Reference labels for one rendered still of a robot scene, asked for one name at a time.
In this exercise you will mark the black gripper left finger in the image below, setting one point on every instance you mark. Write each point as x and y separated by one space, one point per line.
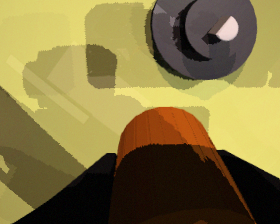
85 200

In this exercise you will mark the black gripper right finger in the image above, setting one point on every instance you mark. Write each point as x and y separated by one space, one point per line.
260 190

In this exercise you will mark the orange cylinder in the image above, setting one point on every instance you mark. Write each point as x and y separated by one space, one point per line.
169 172

